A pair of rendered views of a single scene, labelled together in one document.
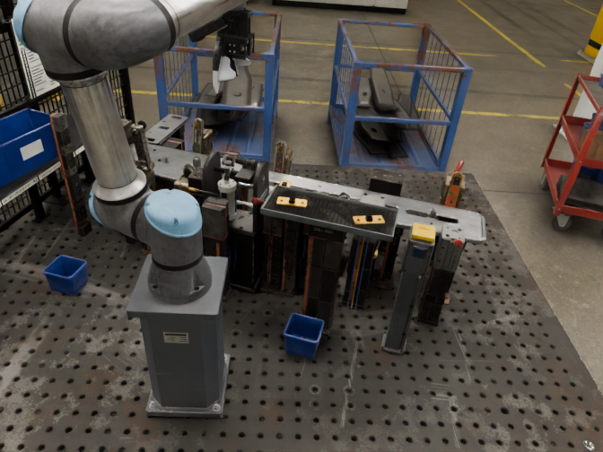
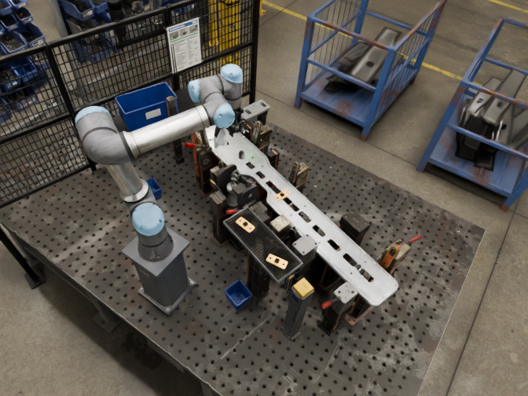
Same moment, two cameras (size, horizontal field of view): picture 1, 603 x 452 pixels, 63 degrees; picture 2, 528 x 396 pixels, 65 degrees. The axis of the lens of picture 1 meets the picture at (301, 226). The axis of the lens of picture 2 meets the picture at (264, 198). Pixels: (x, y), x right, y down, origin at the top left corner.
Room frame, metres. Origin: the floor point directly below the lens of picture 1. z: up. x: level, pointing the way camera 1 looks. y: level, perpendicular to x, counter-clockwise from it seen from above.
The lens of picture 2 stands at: (0.36, -0.60, 2.64)
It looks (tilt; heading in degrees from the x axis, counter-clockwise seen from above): 51 degrees down; 34
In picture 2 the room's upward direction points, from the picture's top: 5 degrees clockwise
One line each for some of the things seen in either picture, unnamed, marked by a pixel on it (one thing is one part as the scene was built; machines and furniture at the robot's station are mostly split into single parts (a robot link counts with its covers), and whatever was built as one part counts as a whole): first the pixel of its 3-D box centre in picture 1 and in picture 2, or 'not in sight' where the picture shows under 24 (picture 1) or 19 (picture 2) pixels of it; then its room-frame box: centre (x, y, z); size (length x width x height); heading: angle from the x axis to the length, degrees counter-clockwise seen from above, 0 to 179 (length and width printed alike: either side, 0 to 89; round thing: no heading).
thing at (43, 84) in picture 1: (39, 53); (184, 45); (1.85, 1.05, 1.30); 0.23 x 0.02 x 0.31; 167
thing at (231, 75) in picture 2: not in sight; (230, 82); (1.30, 0.22, 1.74); 0.09 x 0.08 x 0.11; 155
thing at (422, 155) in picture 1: (387, 99); (503, 111); (3.88, -0.60, 0.47); 1.20 x 0.80 x 0.95; 5
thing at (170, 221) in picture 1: (172, 225); (149, 222); (0.88, 0.29, 1.27); 0.13 x 0.12 x 0.14; 65
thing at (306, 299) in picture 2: (406, 294); (296, 311); (1.09, -0.33, 0.92); 0.08 x 0.08 x 0.44; 77
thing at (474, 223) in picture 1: (290, 186); (285, 197); (1.53, 0.05, 1.00); 1.38 x 0.22 x 0.02; 77
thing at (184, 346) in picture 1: (186, 338); (162, 269); (0.87, 0.28, 0.90); 0.21 x 0.21 x 0.40; 3
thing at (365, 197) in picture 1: (362, 253); (298, 266); (1.29, -0.21, 0.90); 0.13 x 0.10 x 0.41; 167
